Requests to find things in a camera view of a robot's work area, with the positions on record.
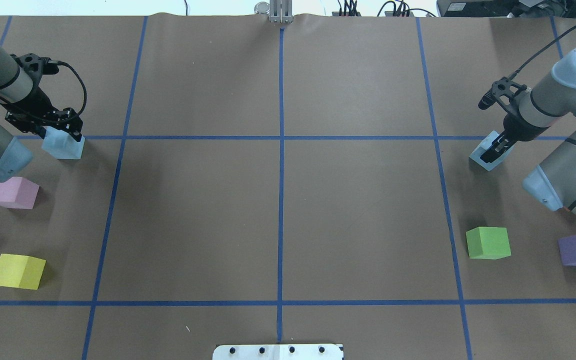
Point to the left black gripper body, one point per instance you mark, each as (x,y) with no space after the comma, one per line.
(34,103)

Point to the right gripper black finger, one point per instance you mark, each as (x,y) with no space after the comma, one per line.
(495,146)

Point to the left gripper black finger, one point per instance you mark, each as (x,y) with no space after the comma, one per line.
(74,129)

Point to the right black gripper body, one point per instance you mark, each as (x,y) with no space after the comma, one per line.
(519,126)

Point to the light blue foam block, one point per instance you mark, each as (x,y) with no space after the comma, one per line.
(475,157)
(61,145)

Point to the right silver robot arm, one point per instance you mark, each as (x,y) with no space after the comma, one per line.
(553,181)

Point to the pink foam block left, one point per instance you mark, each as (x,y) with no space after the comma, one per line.
(18,193)

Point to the black monitor base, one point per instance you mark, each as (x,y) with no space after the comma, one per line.
(506,8)

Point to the green foam block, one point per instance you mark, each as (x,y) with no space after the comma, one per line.
(488,243)

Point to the yellow foam block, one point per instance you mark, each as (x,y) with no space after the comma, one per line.
(21,271)

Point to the metal clamp bracket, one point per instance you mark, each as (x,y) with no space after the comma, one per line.
(277,11)

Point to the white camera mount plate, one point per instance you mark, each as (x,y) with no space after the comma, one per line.
(304,351)

